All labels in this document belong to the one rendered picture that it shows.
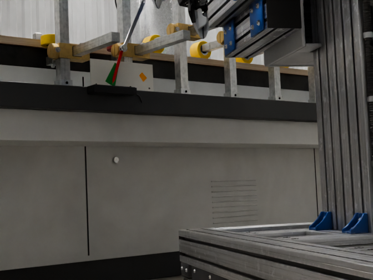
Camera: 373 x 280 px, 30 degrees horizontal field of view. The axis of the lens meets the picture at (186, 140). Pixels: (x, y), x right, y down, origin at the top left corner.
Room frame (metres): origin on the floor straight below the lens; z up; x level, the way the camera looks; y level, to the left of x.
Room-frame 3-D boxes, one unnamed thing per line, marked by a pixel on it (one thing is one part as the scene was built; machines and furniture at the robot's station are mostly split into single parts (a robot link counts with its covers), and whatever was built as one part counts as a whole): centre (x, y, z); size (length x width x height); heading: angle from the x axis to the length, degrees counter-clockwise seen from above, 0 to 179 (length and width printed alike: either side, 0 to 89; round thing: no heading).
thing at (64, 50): (2.27, 0.38, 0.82); 0.14 x 0.06 x 0.05; 128
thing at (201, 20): (2.12, -0.06, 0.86); 0.06 x 0.03 x 0.09; 39
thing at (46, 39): (2.39, 0.46, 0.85); 0.08 x 0.08 x 0.11
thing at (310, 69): (3.03, -0.58, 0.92); 0.04 x 0.04 x 0.48; 38
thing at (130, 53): (2.43, 0.19, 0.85); 0.14 x 0.06 x 0.05; 128
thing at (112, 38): (2.24, 0.34, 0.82); 0.44 x 0.03 x 0.04; 38
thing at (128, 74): (2.37, 0.21, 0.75); 0.26 x 0.01 x 0.10; 128
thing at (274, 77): (2.88, -0.38, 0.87); 0.04 x 0.04 x 0.48; 38
